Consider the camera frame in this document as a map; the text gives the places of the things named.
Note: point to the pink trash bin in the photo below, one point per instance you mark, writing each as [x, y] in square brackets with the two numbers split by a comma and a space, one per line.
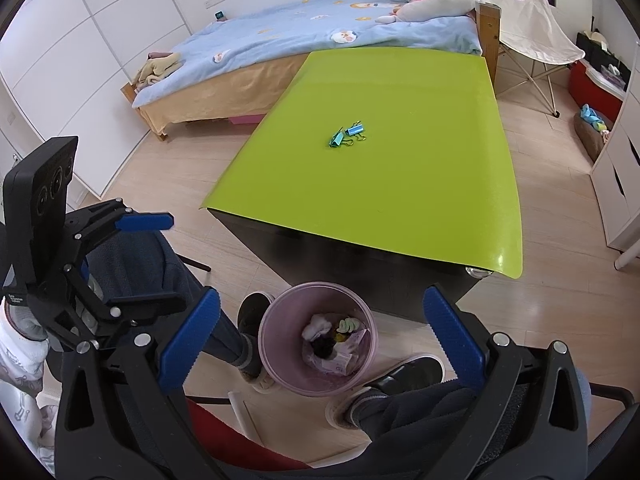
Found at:
[280, 340]

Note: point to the wooden bed frame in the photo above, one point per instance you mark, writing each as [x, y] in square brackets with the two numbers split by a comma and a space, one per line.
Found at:
[254, 89]

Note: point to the teal binder clip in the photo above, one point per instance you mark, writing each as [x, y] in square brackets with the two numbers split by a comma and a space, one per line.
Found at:
[340, 138]

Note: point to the white socks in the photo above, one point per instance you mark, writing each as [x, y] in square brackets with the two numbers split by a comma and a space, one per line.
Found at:
[318, 326]

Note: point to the red storage box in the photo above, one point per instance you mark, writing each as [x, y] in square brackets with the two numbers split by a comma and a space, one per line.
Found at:
[584, 90]

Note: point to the beige folded towel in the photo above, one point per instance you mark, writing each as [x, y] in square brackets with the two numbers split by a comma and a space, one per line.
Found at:
[157, 67]

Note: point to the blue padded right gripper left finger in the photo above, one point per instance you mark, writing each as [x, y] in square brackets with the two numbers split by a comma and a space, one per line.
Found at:
[123, 414]

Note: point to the white plush toy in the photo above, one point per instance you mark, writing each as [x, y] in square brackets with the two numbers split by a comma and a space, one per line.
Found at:
[425, 10]

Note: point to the black sock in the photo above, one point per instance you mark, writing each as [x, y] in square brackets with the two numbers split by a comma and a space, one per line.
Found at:
[323, 346]

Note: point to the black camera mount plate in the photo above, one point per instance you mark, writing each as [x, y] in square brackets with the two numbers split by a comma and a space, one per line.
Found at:
[34, 193]

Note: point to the crumpled paper in bin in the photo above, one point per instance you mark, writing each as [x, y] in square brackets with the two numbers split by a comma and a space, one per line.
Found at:
[348, 357]

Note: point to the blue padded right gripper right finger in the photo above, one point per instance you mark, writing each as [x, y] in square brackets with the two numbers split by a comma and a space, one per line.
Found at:
[527, 421]

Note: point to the black shoe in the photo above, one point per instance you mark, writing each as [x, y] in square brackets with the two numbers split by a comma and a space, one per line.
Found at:
[414, 373]
[251, 311]

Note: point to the white wardrobe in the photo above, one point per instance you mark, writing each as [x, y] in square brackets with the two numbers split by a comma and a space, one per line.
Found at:
[65, 62]

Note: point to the right black shoe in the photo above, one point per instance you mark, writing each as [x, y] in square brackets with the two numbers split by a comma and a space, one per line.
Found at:
[414, 373]

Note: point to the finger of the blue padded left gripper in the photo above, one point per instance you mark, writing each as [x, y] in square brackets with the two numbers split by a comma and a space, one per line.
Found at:
[144, 309]
[135, 222]

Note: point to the white folding chair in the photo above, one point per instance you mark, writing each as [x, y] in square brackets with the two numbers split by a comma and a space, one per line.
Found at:
[533, 48]

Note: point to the blue binder clip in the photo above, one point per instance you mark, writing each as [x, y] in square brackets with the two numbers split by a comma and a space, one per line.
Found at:
[355, 132]

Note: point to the blue quilt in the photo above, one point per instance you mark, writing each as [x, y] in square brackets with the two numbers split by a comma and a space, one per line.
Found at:
[302, 27]

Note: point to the brown basket with toys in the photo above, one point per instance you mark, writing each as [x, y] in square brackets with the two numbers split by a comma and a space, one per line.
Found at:
[593, 129]

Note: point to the green table mat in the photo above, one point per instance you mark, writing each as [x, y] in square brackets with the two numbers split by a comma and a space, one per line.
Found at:
[434, 178]

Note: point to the left black shoe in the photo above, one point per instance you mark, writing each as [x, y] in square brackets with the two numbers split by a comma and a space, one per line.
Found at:
[251, 311]

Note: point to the grey gloved left hand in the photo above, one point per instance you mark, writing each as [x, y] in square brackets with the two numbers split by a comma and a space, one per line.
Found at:
[21, 333]

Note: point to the green white sock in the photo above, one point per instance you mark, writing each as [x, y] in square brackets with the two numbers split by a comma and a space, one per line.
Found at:
[348, 326]

